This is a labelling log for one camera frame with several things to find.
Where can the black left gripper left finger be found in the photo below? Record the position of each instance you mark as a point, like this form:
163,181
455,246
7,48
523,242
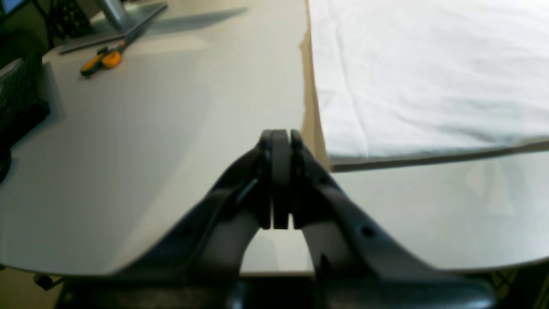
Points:
196,264

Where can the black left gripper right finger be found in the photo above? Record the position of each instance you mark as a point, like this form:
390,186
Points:
357,264

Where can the white T-shirt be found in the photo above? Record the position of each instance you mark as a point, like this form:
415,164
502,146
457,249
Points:
414,79

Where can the tablet with grey stand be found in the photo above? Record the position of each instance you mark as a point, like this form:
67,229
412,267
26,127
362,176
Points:
119,22

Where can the orange handled scissors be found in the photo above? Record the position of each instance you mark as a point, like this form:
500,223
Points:
108,58

